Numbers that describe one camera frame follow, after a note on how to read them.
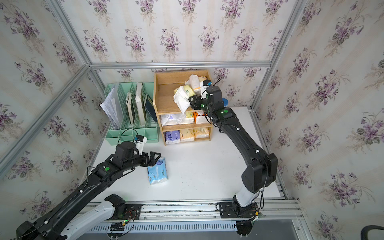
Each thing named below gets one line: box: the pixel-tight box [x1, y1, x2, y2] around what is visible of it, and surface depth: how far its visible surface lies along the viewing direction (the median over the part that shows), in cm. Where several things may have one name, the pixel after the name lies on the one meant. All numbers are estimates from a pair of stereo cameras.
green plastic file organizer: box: [105, 82, 159, 146], surface depth 100 cm
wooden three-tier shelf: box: [153, 70, 212, 146], surface depth 88 cm
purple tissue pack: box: [165, 130, 181, 145], surface depth 97 cm
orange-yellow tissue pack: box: [185, 74, 202, 90], surface depth 85 cm
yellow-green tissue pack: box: [173, 85, 196, 97], surface depth 79 cm
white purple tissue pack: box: [160, 113, 180, 127], surface depth 85 cm
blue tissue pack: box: [147, 156, 168, 185], surface depth 83 cm
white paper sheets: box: [99, 83, 124, 130], surface depth 90 cm
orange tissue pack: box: [193, 111, 211, 125], surface depth 86 cm
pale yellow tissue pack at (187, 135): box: [180, 129, 195, 142], surface depth 98 cm
